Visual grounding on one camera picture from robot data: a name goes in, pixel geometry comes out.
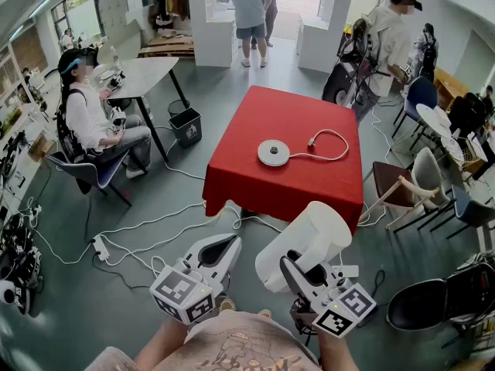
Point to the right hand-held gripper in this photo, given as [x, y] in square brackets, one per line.
[340, 307]

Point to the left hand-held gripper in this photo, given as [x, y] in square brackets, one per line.
[181, 292]

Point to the white electric kettle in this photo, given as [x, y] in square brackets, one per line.
[309, 230]

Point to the white round kettle base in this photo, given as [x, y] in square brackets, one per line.
[267, 157]

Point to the person's left forearm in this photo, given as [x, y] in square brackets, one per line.
[162, 346]

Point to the person's right forearm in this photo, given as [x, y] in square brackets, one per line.
[336, 352]

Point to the white power strip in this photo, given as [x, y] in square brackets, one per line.
[347, 271]
[101, 247]

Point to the person's left tan shoe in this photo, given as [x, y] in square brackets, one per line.
[227, 304]

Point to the person's tan shoe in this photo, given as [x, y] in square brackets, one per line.
[227, 304]
[265, 313]

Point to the person's right tan shoe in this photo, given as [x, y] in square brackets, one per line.
[265, 313]

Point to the person's printed shirt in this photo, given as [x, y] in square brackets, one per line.
[247, 346]

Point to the black chair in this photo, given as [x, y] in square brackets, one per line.
[417, 303]

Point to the dark square waste bin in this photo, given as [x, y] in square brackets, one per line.
[189, 131]

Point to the red cloth covered table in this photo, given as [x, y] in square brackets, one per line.
[270, 122]

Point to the blue chair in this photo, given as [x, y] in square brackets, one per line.
[472, 211]
[93, 172]
[421, 91]

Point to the round mesh wastebasket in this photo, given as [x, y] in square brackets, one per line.
[174, 108]

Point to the grey chair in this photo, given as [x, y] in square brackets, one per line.
[425, 168]

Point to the grey table with black legs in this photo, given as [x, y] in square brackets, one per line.
[147, 75]

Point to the pile of black equipment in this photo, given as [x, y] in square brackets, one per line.
[19, 261]

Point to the round white table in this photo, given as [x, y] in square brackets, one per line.
[431, 118]

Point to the white side desk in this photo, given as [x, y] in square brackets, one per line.
[29, 160]

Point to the white plate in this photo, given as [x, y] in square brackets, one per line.
[106, 75]

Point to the wooden pallets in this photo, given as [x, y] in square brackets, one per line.
[170, 46]

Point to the tall white cabinet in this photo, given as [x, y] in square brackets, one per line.
[212, 41]
[317, 48]

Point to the clear water bottle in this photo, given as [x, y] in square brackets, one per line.
[115, 58]

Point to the wooden desk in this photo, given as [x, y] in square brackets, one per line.
[450, 87]

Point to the white locker cabinet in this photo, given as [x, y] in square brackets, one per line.
[112, 14]

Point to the white leaning board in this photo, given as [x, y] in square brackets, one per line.
[134, 2]

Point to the large side window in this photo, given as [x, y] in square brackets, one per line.
[83, 14]

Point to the ceiling strip light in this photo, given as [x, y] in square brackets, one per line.
[40, 7]

